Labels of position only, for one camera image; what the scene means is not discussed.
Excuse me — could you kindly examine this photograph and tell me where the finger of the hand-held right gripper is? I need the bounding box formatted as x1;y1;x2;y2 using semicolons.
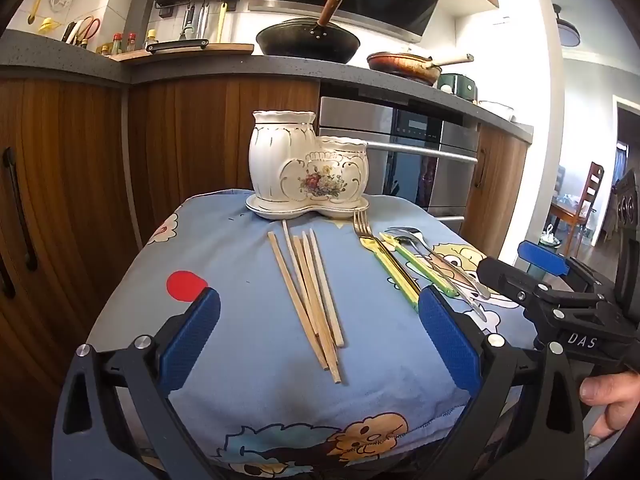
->
517;240;603;292
476;257;551;312

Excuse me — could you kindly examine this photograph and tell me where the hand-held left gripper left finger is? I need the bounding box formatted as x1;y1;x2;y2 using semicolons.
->
52;287;221;480

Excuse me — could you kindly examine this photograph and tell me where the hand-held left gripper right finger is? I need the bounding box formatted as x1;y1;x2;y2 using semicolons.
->
417;285;588;480

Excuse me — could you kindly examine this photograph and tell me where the yellow green tulip handle utensil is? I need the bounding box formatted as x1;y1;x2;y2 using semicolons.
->
378;231;459;297

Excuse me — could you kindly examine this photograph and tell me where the stainless steel spoon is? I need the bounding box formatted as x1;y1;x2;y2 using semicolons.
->
385;226;492;301
410;242;488;323

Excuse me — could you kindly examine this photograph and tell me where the wooden chopstick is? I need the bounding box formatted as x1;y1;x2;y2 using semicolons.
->
301;232;339;363
292;236;343;385
309;229;345;347
281;220;323;341
267;231;329;372

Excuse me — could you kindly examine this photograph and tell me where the white floral ceramic utensil holder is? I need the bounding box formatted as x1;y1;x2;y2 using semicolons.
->
248;110;369;209

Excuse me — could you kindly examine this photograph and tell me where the person's right hand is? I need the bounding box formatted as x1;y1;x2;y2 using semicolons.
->
579;374;640;453

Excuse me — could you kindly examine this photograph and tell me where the wooden dining chair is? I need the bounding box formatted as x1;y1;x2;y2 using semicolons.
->
569;161;605;247

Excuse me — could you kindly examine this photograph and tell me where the blue cartoon printed cloth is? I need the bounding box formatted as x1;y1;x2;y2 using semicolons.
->
85;189;543;480

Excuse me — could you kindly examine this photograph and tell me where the wooden cabinet door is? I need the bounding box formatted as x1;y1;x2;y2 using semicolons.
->
127;79;321;248
0;77;127;411
465;125;531;261

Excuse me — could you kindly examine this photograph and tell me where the white ceramic saucer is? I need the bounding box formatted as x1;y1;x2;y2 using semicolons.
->
245;192;370;221

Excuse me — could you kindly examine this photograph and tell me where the stainless steel oven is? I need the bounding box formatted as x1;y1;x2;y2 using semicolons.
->
318;96;481;241

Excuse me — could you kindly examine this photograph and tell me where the ceiling lamp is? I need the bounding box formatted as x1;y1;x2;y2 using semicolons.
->
552;4;584;47

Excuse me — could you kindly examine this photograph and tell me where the brown frying pan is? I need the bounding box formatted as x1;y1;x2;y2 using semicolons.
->
366;51;475;87

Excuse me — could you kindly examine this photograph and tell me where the grey kitchen countertop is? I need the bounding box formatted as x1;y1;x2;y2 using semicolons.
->
0;30;535;144

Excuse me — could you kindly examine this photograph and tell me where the wooden cutting board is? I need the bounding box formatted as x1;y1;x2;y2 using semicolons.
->
109;42;255;63

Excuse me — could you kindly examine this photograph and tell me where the knife block with knives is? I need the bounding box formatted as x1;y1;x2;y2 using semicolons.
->
61;19;91;48

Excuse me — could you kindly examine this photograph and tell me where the fork with yellow green handle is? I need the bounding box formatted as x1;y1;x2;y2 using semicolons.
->
352;210;421;314

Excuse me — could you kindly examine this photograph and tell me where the black cabinet handle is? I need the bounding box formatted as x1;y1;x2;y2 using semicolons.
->
2;147;38;273

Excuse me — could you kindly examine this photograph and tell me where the black handled kitchen tool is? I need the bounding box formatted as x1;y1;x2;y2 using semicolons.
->
145;38;210;55

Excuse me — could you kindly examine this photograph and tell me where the black wok with wooden handle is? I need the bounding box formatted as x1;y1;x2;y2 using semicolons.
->
256;0;361;65

